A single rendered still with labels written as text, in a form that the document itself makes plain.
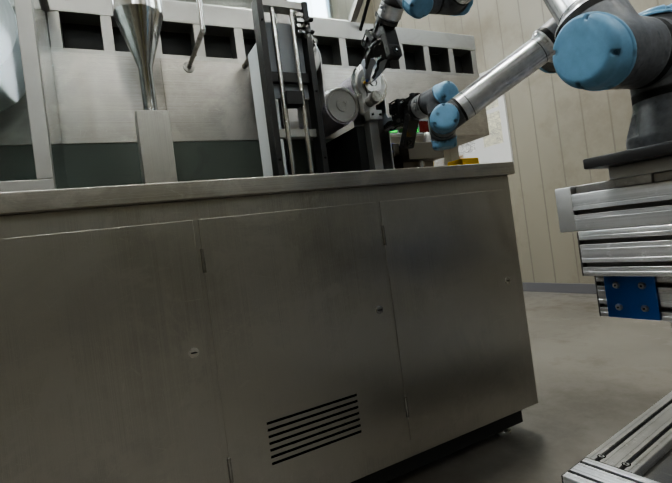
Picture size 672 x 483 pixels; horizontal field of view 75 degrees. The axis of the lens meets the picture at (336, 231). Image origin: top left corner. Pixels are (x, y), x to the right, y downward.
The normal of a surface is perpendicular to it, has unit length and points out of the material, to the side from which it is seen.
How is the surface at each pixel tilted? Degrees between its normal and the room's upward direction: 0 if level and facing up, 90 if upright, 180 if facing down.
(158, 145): 90
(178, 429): 90
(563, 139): 90
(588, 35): 97
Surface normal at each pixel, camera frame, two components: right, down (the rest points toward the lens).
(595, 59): -0.89, 0.23
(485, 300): 0.44, -0.07
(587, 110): -0.82, 0.11
